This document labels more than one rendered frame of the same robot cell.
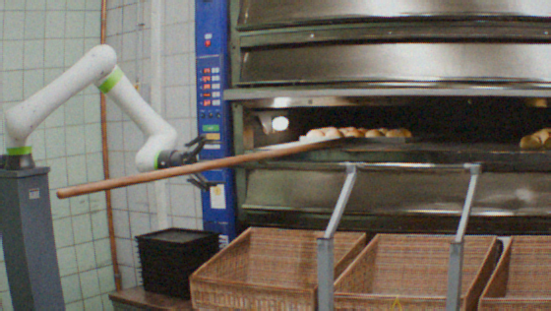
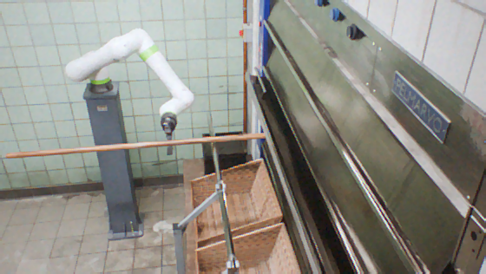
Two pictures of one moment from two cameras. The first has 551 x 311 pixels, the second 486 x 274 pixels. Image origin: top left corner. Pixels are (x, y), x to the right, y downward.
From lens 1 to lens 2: 2.48 m
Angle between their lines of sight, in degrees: 53
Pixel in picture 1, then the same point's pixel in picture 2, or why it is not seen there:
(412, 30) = not seen: hidden behind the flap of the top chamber
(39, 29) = not seen: outside the picture
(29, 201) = (97, 112)
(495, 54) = (340, 172)
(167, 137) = (180, 101)
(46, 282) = (112, 155)
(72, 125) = (214, 38)
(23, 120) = (70, 74)
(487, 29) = not seen: hidden behind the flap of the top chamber
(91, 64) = (106, 52)
